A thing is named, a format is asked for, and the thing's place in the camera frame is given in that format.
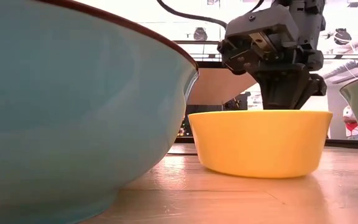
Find dark ceiling fixture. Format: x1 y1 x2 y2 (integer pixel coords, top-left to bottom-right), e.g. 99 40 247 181
193 27 208 42

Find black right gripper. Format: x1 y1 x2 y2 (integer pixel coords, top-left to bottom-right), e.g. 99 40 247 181
218 4 328 111

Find person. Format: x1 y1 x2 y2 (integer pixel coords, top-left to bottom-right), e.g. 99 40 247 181
342 105 358 140

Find yellow mini bowl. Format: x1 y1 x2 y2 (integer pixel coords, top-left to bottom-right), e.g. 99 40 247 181
187 109 334 179

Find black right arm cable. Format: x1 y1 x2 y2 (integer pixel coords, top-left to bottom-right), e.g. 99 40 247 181
156 0 229 29

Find black aluminium table frame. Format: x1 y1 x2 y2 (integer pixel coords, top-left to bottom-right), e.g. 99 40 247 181
174 136 358 151

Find wooden shelf with black frame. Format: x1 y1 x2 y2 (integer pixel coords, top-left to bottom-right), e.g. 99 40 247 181
166 39 260 156

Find dark background equipment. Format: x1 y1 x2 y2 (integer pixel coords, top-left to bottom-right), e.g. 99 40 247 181
183 91 252 138

